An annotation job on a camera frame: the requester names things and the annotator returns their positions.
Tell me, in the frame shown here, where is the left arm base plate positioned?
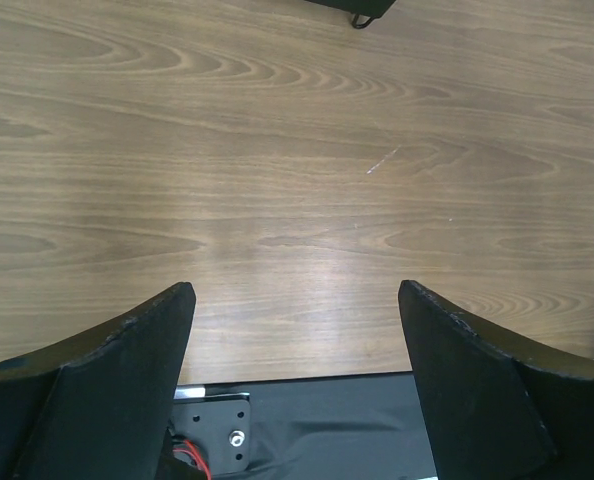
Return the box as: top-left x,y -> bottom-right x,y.
169,386 -> 251,478

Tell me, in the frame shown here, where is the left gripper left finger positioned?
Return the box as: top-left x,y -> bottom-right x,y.
0,282 -> 196,479

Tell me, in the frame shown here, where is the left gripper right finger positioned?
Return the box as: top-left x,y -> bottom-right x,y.
398,280 -> 594,479

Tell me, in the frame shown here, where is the black wire dish rack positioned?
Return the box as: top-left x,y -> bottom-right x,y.
308,0 -> 396,30

